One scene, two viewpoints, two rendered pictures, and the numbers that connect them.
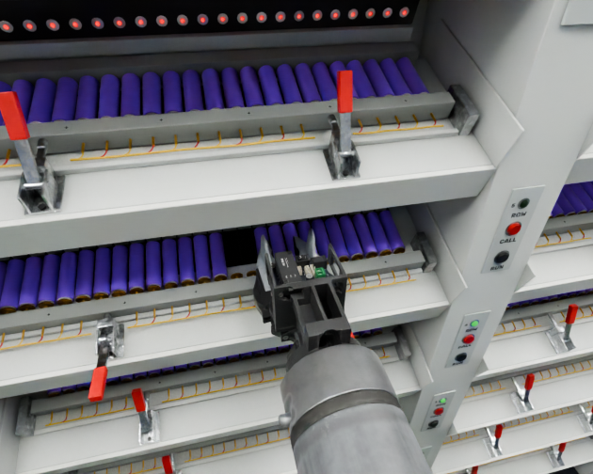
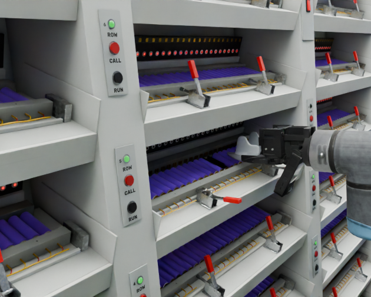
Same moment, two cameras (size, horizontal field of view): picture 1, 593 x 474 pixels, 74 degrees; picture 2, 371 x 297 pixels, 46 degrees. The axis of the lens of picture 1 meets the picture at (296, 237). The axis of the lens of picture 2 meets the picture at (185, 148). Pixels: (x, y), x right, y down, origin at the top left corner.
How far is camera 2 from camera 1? 0.84 m
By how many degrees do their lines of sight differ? 43
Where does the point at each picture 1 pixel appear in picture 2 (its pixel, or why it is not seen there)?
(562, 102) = (308, 65)
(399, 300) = not seen: hidden behind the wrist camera
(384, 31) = (232, 58)
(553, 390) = (342, 246)
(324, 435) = (341, 137)
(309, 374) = (319, 135)
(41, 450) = not seen: outside the picture
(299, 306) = (287, 138)
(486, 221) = (304, 115)
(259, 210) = (254, 108)
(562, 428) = (354, 285)
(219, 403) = (234, 271)
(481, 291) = not seen: hidden behind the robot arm
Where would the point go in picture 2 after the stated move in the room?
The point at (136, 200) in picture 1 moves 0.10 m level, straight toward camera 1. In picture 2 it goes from (225, 104) to (273, 101)
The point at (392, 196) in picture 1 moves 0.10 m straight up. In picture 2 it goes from (281, 104) to (278, 62)
